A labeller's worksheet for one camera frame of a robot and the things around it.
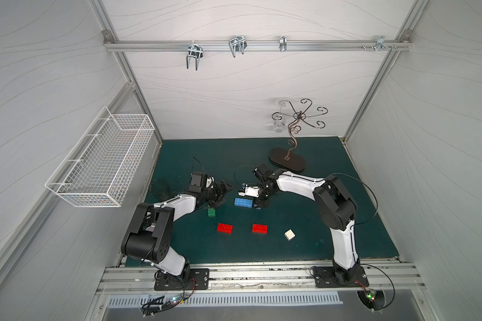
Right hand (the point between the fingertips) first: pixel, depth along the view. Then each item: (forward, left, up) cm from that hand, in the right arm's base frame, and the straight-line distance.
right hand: (254, 199), depth 95 cm
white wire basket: (-7, +54, +32) cm, 63 cm away
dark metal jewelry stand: (+26, -14, +2) cm, 30 cm away
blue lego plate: (-3, +5, +1) cm, 6 cm away
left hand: (-1, +10, +7) cm, 13 cm away
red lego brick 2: (-15, -3, +2) cm, 15 cm away
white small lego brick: (-16, -15, +1) cm, 22 cm away
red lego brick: (-16, +12, +2) cm, 20 cm away
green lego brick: (-9, +19, +3) cm, 21 cm away
